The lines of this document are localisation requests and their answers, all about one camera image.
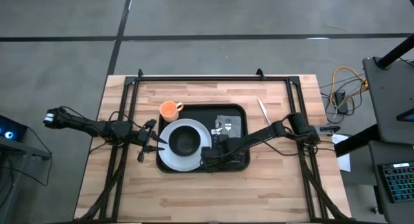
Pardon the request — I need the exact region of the computer with blue light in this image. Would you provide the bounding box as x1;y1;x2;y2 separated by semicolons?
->
0;115;28;142

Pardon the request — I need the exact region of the black pole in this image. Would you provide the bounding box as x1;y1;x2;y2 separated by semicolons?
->
376;32;414;69

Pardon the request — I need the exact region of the black power adapter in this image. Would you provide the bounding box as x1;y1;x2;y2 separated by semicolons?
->
334;90;349;115

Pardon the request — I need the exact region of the grey desk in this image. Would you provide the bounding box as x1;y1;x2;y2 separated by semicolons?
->
362;57;414;144

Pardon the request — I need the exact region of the orange mug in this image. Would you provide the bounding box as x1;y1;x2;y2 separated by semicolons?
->
159;100;184;123

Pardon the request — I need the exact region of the black metal table frame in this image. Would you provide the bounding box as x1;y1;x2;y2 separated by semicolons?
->
72;67;355;224

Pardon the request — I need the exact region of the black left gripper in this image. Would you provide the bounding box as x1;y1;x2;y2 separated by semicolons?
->
131;119;168;162

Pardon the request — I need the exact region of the yellow cable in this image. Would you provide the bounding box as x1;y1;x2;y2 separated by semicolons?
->
329;66;369;108

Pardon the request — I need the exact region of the black plastic tray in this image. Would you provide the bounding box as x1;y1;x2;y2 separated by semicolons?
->
156;103;252;173

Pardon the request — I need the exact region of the black bowl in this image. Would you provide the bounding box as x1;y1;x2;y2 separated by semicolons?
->
168;125;201;157

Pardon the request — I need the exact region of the white round plate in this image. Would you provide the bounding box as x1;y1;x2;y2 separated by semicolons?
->
157;118;213;172

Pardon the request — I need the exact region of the backlit keyboard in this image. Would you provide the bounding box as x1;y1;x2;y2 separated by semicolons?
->
378;162;414;204

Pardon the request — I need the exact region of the grey napkin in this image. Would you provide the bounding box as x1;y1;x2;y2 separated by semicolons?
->
215;115;243;140

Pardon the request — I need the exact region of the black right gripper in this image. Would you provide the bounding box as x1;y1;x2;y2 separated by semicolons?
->
200;137;250;172

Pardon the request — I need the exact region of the white paper sheet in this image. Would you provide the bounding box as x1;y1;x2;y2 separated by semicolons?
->
331;135;352;172

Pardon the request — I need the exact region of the dark metal cart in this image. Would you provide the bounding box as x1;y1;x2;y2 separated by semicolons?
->
0;136;52;218

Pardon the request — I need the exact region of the dark desk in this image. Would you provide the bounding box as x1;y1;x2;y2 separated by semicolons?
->
368;141;414;224

